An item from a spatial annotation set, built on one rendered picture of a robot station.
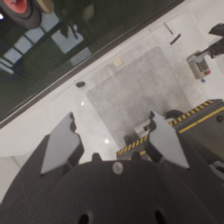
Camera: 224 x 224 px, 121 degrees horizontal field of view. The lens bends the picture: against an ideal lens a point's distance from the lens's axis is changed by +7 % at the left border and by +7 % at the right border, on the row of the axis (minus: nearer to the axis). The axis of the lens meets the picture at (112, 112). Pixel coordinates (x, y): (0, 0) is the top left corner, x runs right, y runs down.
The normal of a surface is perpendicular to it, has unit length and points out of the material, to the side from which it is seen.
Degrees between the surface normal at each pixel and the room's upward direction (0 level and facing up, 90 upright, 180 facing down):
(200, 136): 0
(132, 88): 0
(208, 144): 0
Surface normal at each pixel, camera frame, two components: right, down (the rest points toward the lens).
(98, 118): -0.03, 0.09
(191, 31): 0.15, -0.02
